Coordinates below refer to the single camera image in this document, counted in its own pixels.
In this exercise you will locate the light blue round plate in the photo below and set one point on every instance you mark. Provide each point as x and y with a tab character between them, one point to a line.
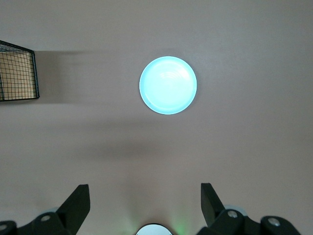
168	85

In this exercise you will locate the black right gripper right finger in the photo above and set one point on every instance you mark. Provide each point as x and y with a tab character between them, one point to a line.
211	208

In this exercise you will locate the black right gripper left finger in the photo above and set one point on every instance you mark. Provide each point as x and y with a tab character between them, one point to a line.
73	210

